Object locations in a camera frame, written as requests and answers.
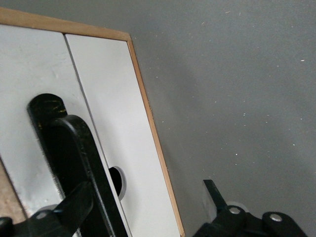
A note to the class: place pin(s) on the white-fronted wooden drawer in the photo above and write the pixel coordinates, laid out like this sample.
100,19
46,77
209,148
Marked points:
29,61

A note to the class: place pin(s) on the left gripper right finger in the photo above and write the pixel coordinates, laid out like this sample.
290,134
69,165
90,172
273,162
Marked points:
229,222

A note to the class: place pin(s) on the wooden drawer cabinet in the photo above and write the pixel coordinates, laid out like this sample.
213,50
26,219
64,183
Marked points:
111,86

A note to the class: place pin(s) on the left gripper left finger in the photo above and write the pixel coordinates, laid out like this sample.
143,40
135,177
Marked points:
61,217

